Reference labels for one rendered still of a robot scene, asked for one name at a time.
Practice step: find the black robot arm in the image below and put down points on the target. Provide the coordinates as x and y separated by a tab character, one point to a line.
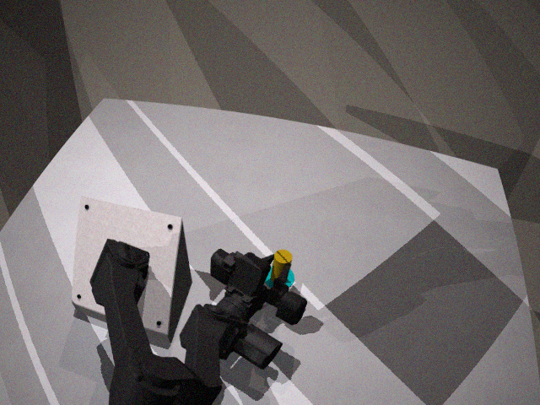
210	334

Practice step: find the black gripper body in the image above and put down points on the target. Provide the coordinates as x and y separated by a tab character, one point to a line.
291	306

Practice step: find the yellow cylinder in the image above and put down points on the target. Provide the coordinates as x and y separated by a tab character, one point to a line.
282	258

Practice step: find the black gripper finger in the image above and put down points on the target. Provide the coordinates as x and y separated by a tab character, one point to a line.
283	277
269	258

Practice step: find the cyan circle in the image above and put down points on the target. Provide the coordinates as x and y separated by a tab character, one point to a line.
289	281

